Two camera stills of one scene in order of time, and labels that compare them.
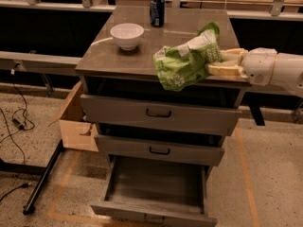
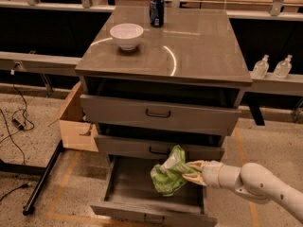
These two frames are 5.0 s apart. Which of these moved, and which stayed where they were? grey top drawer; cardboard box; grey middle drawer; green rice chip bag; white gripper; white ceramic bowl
Moved: white gripper; green rice chip bag
Stayed: cardboard box; white ceramic bowl; grey top drawer; grey middle drawer
